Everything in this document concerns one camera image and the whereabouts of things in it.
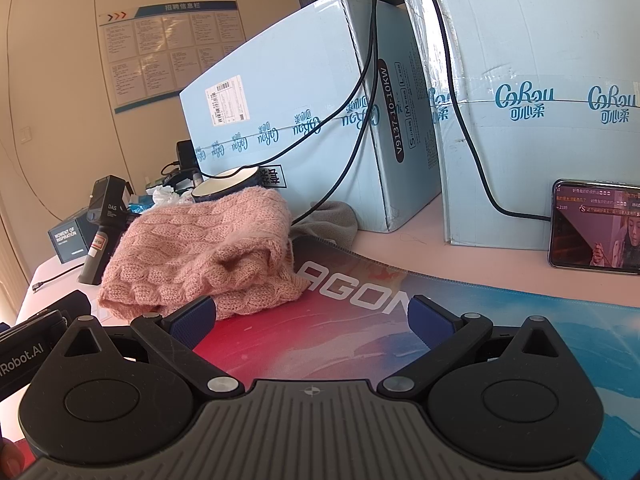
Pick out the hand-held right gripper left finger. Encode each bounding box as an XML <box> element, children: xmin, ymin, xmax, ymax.
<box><xmin>50</xmin><ymin>296</ymin><xmax>246</xmax><ymax>402</ymax></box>

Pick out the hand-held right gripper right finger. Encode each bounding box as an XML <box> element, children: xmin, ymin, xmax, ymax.
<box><xmin>377</xmin><ymin>296</ymin><xmax>573</xmax><ymax>402</ymax></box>

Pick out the pink knitted sweater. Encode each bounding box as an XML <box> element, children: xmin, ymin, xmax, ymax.
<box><xmin>97</xmin><ymin>186</ymin><xmax>312</xmax><ymax>322</ymax></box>

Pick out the person's left hand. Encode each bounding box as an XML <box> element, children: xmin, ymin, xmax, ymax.
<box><xmin>0</xmin><ymin>437</ymin><xmax>34</xmax><ymax>480</ymax></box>

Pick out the printed red blue desk mat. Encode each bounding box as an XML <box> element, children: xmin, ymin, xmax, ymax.
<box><xmin>192</xmin><ymin>237</ymin><xmax>640</xmax><ymax>480</ymax></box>

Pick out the small dark box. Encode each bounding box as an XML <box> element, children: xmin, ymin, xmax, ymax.
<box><xmin>47</xmin><ymin>216</ymin><xmax>96</xmax><ymax>264</ymax></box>

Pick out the black handheld device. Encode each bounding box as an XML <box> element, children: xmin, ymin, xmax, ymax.
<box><xmin>77</xmin><ymin>175</ymin><xmax>139</xmax><ymax>286</ymax></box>

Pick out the white plastic wrapper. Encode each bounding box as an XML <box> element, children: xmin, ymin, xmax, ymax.
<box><xmin>147</xmin><ymin>186</ymin><xmax>193</xmax><ymax>207</ymax></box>

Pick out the dark blue ceramic bowl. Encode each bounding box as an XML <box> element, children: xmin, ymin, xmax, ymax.
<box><xmin>191</xmin><ymin>166</ymin><xmax>272</xmax><ymax>204</ymax></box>

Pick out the grey cloth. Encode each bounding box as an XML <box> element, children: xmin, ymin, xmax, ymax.
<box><xmin>290</xmin><ymin>201</ymin><xmax>360</xmax><ymax>256</ymax></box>

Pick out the black charger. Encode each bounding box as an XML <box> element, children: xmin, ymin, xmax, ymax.
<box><xmin>175</xmin><ymin>139</ymin><xmax>203</xmax><ymax>173</ymax></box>

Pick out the light blue cardboard box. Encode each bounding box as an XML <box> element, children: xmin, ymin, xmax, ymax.
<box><xmin>395</xmin><ymin>0</ymin><xmax>640</xmax><ymax>252</ymax></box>

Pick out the black smartphone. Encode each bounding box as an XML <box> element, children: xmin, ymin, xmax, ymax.
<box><xmin>547</xmin><ymin>178</ymin><xmax>640</xmax><ymax>276</ymax></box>

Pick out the notice board poster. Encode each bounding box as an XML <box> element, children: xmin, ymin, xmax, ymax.
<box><xmin>97</xmin><ymin>0</ymin><xmax>247</xmax><ymax>114</ymax></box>

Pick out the light blue box with label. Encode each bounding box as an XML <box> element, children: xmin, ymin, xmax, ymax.
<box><xmin>179</xmin><ymin>0</ymin><xmax>442</xmax><ymax>233</ymax></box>

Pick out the grey cable with plug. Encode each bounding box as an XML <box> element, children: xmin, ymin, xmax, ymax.
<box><xmin>32</xmin><ymin>270</ymin><xmax>83</xmax><ymax>294</ymax></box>

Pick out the thin black cable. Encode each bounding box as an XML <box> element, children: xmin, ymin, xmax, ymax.
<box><xmin>210</xmin><ymin>0</ymin><xmax>383</xmax><ymax>181</ymax></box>
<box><xmin>292</xmin><ymin>0</ymin><xmax>387</xmax><ymax>224</ymax></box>

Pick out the black phone charging cable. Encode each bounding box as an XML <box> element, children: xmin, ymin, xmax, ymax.
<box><xmin>415</xmin><ymin>0</ymin><xmax>553</xmax><ymax>221</ymax></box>

